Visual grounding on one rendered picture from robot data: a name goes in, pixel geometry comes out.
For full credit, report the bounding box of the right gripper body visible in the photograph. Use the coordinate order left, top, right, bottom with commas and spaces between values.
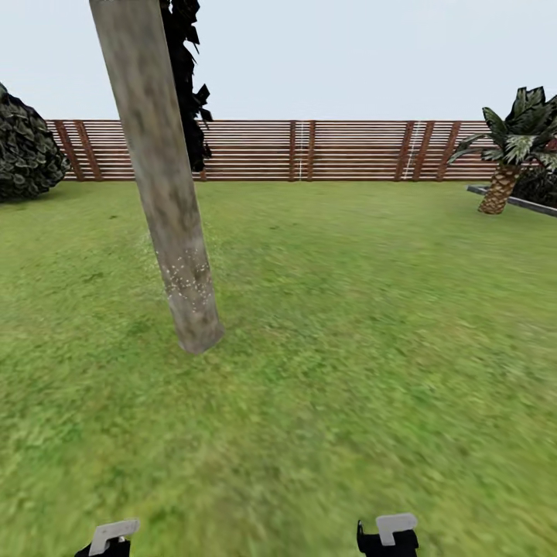
362, 531, 417, 557

